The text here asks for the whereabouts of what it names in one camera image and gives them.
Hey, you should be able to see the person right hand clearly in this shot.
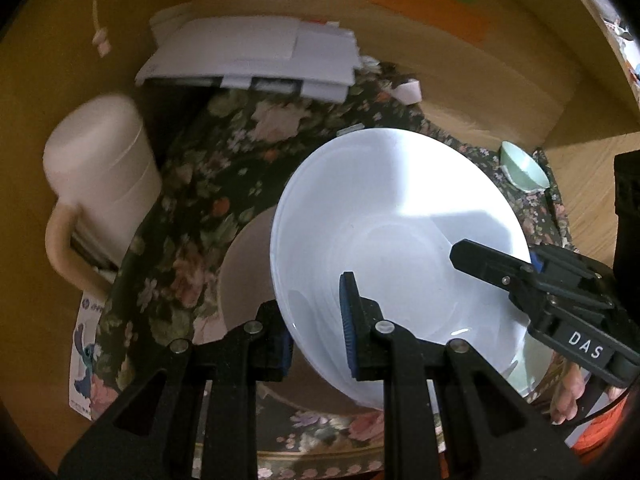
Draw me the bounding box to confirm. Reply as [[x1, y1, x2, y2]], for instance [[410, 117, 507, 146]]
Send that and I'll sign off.
[[549, 362, 586, 426]]

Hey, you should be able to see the wooden shelf board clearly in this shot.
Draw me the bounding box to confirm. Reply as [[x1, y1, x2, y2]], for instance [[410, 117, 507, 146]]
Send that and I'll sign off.
[[544, 0, 640, 126]]

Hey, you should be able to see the pink bowl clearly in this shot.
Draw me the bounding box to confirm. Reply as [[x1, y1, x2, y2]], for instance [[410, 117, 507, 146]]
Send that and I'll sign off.
[[218, 208, 370, 416]]

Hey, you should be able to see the floral table cloth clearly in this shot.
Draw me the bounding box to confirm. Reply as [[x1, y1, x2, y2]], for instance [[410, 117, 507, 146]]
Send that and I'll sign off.
[[92, 58, 576, 480]]

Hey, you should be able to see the pink lidded mug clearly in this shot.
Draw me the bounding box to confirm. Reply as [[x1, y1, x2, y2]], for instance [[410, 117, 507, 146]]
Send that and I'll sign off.
[[42, 93, 162, 301]]

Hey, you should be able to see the white bowl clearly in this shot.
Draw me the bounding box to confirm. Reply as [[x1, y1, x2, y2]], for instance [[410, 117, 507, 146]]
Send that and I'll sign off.
[[270, 128, 540, 408]]

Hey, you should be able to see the mint green plate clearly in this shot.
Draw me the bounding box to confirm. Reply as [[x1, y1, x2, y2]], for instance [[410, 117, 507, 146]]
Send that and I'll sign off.
[[502, 333, 553, 398]]

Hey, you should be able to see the orange sticky note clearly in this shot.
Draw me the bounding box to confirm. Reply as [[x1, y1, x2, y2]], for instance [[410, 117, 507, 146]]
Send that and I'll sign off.
[[369, 0, 490, 46]]

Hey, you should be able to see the mint green bowl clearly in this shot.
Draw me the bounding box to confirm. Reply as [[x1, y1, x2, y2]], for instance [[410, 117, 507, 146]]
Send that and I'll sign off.
[[500, 141, 550, 193]]

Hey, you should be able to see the stitch cartoon card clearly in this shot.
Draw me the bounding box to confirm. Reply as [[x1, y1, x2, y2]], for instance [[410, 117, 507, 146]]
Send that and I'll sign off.
[[68, 292, 113, 420]]

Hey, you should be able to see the stack of white papers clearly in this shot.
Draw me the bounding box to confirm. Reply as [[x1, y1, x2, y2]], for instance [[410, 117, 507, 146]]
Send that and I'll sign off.
[[136, 16, 362, 103]]

